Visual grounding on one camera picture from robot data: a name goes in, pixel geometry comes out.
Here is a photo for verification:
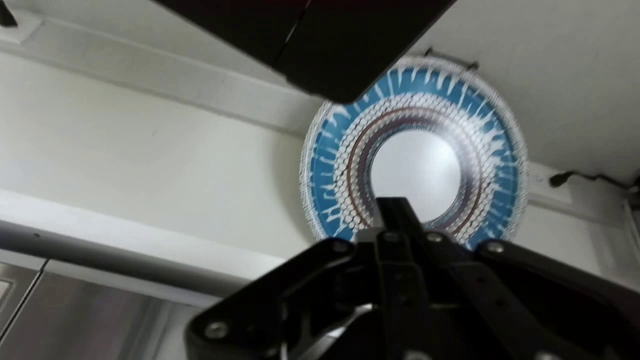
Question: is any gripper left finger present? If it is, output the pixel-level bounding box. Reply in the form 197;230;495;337
184;197;401;360

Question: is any black microwave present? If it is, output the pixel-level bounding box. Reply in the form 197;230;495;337
150;0;458;105

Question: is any grey bar handle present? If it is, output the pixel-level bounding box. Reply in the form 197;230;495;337
0;219;251;299

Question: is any stainless steel appliance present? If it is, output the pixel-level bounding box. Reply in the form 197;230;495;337
0;249;223;360

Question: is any black microwave door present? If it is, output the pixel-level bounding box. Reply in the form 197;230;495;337
273;0;458;105

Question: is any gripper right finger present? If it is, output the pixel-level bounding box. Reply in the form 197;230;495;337
395;197;640;360

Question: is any blue and white decorative plate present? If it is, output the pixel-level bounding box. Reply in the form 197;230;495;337
299;55;530;251

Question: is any black cable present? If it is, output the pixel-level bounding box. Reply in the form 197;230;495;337
548;170;640;210

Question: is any black wire plate hanger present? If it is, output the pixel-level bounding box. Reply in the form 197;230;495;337
424;47;481;71

